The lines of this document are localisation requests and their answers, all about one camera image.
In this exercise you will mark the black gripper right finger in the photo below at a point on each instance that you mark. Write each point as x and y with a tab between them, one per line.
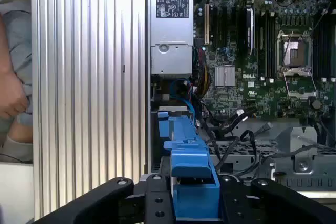
275	200

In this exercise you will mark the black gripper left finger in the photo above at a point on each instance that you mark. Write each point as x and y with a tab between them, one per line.
105	197

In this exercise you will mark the black RAM slot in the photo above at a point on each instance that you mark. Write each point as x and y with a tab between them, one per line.
333	45
324	45
261	45
271	45

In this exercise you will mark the black expansion slot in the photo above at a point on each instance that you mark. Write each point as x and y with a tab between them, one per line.
214	24

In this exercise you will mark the white expansion slot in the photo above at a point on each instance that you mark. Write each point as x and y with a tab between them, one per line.
207	24

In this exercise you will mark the person's hand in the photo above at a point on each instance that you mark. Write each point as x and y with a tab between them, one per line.
11	98

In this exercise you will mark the open PC case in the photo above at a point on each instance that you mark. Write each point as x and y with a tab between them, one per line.
302	182

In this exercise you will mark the perforated metal drive cage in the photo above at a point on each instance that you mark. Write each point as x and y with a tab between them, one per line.
241	158

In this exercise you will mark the round coin battery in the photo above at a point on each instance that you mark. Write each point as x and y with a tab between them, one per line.
316	104

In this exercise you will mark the green Dell motherboard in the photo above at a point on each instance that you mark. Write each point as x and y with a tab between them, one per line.
236	98

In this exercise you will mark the metal socket cover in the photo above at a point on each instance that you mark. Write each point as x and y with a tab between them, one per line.
299	71

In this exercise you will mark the silver chipset heatsink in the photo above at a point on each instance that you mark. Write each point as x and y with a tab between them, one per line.
225	76

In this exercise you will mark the CPU socket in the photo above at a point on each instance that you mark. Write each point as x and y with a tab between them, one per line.
296	53

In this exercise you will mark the thin metal locking lever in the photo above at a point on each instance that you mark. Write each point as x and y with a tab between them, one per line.
288	45

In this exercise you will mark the silver power supply unit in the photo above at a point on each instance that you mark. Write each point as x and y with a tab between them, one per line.
170	56

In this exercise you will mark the black graphics card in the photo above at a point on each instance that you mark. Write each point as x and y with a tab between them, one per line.
250	30

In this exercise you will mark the person's grey shirt trunk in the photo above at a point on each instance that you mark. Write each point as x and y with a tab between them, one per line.
18	32

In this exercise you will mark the silver metal bracket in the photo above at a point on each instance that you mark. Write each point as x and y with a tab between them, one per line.
304	140

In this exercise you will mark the silver disk bay frame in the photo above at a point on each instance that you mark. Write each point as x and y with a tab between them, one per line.
173	108

